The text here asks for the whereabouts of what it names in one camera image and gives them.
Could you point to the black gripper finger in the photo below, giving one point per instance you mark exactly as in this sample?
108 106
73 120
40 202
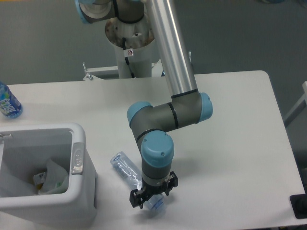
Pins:
138 198
171 183

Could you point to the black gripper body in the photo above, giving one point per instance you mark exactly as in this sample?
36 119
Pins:
151 190

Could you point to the clear plastic bottle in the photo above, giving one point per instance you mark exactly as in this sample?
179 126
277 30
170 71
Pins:
132 176

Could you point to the white paper wrapper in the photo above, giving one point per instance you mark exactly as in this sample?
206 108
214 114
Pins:
57 180

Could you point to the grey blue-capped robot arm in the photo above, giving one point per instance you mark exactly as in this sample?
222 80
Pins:
151 124

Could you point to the white plastic trash can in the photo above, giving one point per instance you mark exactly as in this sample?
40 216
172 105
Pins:
24 152

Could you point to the trash inside the can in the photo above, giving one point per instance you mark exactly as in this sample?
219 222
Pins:
39 179

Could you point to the black device at table edge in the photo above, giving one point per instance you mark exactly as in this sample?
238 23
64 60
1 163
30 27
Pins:
299 205

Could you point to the blue labelled water bottle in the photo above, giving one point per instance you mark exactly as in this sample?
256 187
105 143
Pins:
10 106

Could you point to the white middle mounting bracket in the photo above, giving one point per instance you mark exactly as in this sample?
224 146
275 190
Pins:
157 69

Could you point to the white left mounting bracket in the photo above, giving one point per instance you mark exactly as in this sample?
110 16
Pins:
104 73

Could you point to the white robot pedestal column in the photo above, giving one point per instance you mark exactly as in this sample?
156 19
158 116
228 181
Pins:
133 44

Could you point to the white frame at right edge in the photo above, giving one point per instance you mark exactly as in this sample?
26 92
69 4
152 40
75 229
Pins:
297 108

